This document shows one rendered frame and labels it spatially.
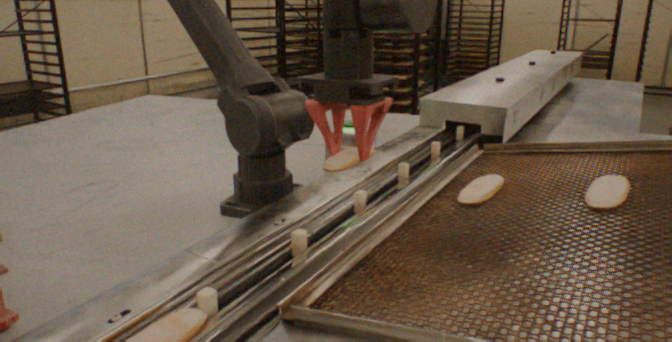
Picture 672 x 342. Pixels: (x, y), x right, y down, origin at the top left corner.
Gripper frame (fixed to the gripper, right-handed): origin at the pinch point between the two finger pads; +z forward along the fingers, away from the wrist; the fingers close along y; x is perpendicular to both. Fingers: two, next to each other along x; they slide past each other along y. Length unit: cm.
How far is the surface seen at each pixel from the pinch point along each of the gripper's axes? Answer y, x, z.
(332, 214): -2.3, -0.4, 8.6
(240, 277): -1.9, -18.3, 8.6
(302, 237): 0.1, -10.3, 7.1
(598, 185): 27.0, 5.4, 1.3
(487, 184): 15.7, 4.7, 3.0
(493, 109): 5.3, 45.5, 2.4
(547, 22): -97, 700, 8
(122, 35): -444, 287, 8
